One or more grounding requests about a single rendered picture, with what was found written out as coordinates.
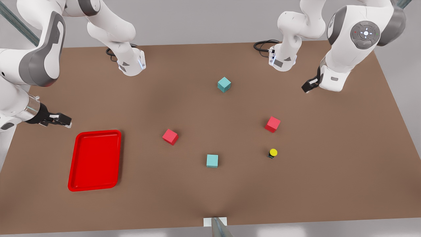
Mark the red rectangular tray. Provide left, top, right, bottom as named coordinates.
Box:
left=68, top=130, right=122, bottom=192

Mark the black cable loop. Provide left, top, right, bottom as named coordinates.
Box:
left=106, top=44, right=138, bottom=62
left=254, top=40, right=280, bottom=58

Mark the red cube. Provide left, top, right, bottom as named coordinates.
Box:
left=264, top=116, right=281, bottom=133
left=162, top=129, right=179, bottom=145

